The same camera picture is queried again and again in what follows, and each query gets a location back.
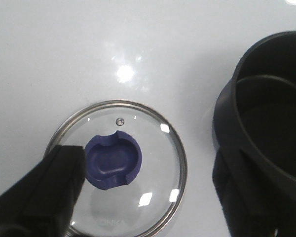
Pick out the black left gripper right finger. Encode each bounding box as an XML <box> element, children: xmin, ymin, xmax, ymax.
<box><xmin>212</xmin><ymin>148</ymin><xmax>296</xmax><ymax>237</ymax></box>

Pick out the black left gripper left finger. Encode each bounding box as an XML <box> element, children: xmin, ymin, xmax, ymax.
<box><xmin>0</xmin><ymin>145</ymin><xmax>86</xmax><ymax>237</ymax></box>

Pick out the glass pot lid blue knob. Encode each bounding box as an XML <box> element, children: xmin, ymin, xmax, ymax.
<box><xmin>46</xmin><ymin>100</ymin><xmax>187</xmax><ymax>237</ymax></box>

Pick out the dark blue saucepan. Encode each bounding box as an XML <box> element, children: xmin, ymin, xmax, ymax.
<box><xmin>213</xmin><ymin>31</ymin><xmax>296</xmax><ymax>186</ymax></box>

